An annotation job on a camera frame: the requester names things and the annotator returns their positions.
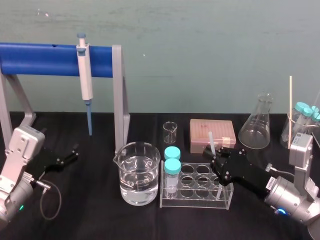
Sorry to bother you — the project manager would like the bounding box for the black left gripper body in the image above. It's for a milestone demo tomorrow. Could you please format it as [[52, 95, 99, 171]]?
[[29, 147, 66, 182]]

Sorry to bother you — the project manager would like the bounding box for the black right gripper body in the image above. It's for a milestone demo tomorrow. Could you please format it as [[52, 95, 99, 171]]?
[[216, 147, 275, 198]]

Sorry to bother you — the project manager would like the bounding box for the white stirring rod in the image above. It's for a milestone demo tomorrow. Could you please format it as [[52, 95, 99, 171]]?
[[208, 131, 223, 199]]

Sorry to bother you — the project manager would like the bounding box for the pink pipette tip box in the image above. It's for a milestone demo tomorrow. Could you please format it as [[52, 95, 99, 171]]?
[[188, 118, 237, 154]]

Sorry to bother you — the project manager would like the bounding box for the clear acrylic tube rack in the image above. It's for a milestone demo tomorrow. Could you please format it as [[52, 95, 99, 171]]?
[[158, 162, 235, 210]]

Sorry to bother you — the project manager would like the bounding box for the glass conical flask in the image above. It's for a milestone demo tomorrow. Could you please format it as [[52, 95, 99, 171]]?
[[237, 92, 273, 151]]

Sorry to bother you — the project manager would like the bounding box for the black table cloth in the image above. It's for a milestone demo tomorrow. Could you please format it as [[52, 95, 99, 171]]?
[[0, 110, 320, 240]]

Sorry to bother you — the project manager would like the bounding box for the teal capped sample tube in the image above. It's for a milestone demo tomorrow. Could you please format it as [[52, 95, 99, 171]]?
[[293, 101, 310, 131], [163, 157, 182, 199], [310, 105, 320, 125], [163, 146, 182, 161], [302, 106, 314, 127]]

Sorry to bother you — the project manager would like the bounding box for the small empty glass beaker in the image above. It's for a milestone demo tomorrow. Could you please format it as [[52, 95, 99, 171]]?
[[162, 121, 179, 144]]

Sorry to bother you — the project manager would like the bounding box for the glass beaker holding tubes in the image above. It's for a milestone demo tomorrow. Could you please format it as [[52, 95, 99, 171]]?
[[279, 91, 320, 151]]

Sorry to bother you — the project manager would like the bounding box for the large glass beaker with water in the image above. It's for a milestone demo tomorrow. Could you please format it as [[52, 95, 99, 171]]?
[[112, 141, 162, 207]]

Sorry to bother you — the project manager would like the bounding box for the white and blue pipette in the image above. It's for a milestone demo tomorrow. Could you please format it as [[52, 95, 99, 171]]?
[[75, 32, 94, 137]]

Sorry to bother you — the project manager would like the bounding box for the thin wooden stick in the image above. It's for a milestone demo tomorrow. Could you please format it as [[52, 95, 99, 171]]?
[[287, 75, 294, 150]]

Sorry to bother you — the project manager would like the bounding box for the blue stand bar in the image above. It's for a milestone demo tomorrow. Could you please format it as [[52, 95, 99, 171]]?
[[0, 41, 113, 80]]

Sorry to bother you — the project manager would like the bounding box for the dark left gripper cable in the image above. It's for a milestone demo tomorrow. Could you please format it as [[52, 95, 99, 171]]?
[[31, 180, 64, 221]]

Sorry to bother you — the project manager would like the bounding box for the dark gripper cable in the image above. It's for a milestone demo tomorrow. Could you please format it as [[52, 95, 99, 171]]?
[[265, 163, 296, 176], [31, 180, 64, 221]]

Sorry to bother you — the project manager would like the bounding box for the dark right gripper cable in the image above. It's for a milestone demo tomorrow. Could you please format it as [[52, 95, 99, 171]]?
[[265, 163, 296, 176]]

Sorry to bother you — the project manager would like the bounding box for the grey stand leg frame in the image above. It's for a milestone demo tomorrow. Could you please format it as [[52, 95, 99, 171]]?
[[0, 71, 37, 151], [111, 44, 132, 155]]

